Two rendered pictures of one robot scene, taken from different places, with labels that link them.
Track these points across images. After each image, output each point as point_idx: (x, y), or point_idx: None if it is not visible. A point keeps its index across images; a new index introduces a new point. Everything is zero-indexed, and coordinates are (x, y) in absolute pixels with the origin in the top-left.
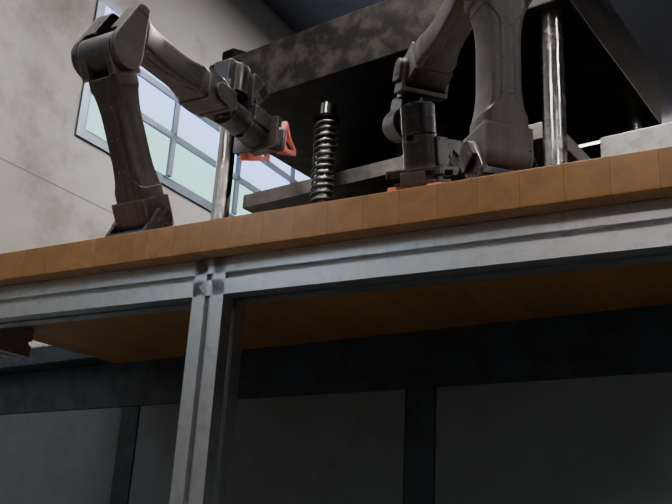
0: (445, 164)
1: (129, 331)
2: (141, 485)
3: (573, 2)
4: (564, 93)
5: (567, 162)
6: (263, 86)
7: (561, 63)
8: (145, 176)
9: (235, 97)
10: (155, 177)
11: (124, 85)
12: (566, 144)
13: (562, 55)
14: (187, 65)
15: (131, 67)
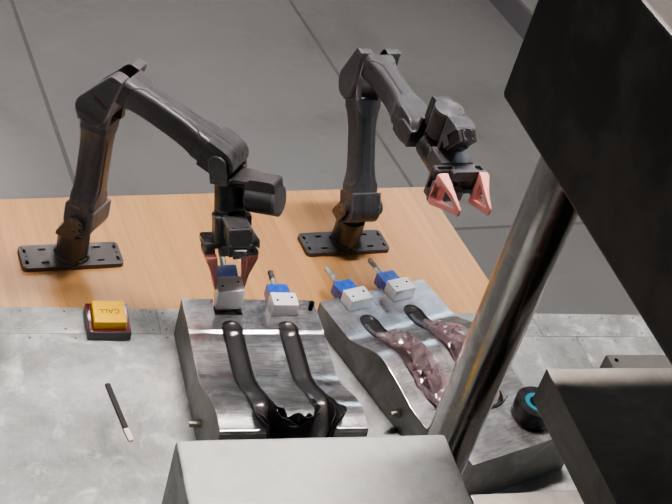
0: (213, 239)
1: None
2: None
3: (516, 112)
4: (482, 308)
5: (434, 427)
6: (456, 131)
7: (504, 245)
8: (347, 175)
9: (408, 135)
10: (351, 178)
11: (346, 107)
12: (445, 398)
13: (513, 229)
14: (389, 98)
15: (343, 96)
